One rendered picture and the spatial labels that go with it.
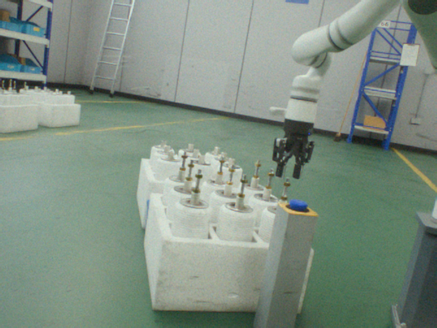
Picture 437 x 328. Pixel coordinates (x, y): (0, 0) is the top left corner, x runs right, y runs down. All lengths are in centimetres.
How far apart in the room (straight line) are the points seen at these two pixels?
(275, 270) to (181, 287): 24
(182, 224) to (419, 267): 61
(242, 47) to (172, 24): 144
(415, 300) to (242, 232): 48
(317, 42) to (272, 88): 654
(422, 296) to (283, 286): 40
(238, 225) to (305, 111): 32
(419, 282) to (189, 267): 58
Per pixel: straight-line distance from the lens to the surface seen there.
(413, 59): 681
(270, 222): 109
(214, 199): 116
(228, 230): 105
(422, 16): 89
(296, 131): 105
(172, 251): 100
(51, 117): 356
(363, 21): 96
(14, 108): 318
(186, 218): 101
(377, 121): 697
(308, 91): 105
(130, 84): 851
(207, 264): 103
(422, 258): 119
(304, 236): 93
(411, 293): 122
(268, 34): 766
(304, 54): 104
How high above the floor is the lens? 55
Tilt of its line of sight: 11 degrees down
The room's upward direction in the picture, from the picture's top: 10 degrees clockwise
